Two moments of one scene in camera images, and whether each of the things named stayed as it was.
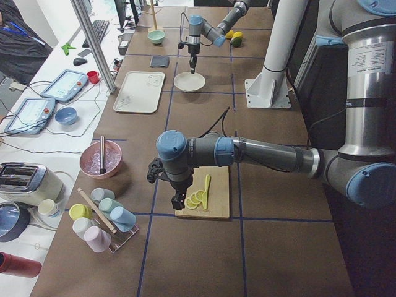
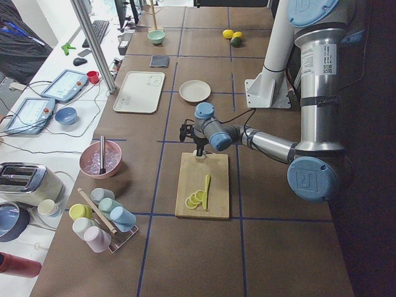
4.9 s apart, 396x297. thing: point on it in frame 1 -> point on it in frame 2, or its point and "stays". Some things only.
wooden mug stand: (153, 14) stays
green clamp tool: (65, 48) stays
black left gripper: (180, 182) -> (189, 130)
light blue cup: (123, 219) stays
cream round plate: (189, 81) -> (194, 90)
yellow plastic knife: (205, 195) stays
